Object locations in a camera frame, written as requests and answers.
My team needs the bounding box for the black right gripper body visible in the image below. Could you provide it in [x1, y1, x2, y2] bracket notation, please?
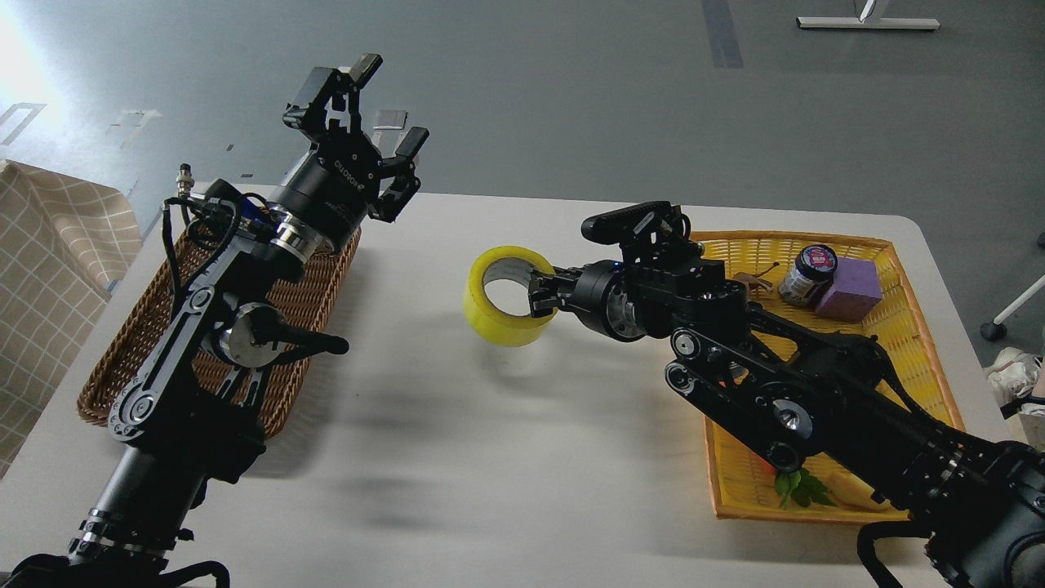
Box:
[556, 261, 634, 340]

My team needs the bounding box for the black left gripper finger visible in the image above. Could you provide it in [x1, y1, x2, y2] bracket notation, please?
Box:
[282, 53, 384, 150]
[368, 127, 429, 224]

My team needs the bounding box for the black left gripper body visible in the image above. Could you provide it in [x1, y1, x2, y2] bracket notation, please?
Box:
[269, 122, 389, 256]

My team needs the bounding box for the yellow tape roll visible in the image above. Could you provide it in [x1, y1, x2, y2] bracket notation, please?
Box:
[462, 246, 557, 347]

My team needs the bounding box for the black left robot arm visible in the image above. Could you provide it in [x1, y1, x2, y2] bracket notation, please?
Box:
[5, 53, 429, 587]

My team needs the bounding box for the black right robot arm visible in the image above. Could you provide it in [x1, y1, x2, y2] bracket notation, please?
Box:
[527, 201, 1044, 587]

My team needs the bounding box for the brown wicker basket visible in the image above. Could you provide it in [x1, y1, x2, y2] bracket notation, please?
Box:
[76, 232, 361, 439]

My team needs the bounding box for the yellow plastic basket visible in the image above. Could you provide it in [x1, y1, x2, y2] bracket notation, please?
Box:
[691, 230, 963, 524]

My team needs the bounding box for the small glass jar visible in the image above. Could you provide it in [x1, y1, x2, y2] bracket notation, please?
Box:
[777, 244, 838, 306]

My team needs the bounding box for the purple foam block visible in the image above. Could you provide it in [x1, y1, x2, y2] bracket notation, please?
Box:
[814, 257, 883, 323]

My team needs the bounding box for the beige checkered cloth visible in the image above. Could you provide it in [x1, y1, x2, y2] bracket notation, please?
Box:
[1, 159, 142, 472]

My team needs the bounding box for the orange toy carrot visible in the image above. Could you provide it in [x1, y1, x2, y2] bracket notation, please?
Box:
[758, 458, 836, 509]

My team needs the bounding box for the toy croissant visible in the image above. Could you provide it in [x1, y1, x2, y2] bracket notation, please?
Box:
[828, 471, 874, 505]

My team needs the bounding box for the white metal stand base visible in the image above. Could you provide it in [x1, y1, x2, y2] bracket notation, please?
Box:
[795, 1, 941, 31]

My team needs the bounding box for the white stand leg with wheel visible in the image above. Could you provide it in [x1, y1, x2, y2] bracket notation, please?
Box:
[976, 231, 1044, 342]

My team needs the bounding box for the white sneaker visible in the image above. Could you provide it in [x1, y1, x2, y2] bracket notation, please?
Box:
[983, 347, 1044, 418]

